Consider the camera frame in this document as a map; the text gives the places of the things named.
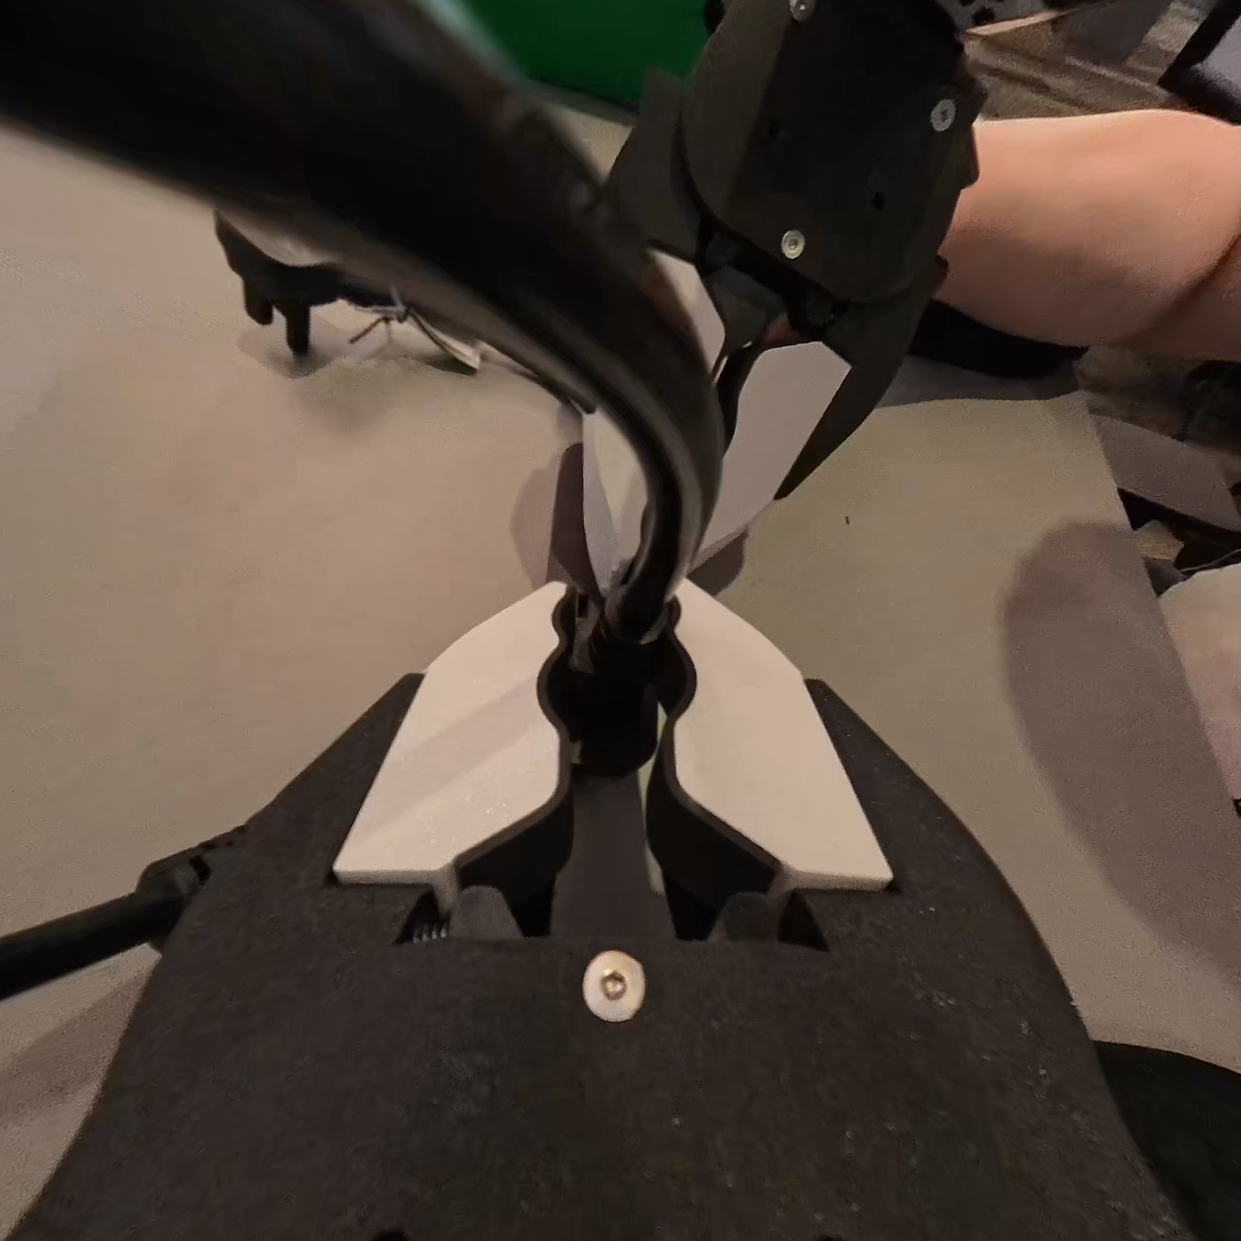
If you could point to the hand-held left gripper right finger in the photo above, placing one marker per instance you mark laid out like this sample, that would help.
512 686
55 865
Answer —
776 766

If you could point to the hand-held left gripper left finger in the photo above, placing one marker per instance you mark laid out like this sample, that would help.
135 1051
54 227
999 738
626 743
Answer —
456 766

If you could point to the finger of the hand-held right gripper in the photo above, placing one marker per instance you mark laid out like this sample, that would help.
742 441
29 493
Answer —
611 494
776 428

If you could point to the green plastic bin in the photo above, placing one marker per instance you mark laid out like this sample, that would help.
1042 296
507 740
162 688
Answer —
602 39

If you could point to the person's right forearm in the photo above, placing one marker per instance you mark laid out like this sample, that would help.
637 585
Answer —
1086 233

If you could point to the person's light clothing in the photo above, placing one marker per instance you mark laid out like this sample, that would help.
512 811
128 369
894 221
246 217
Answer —
1208 679

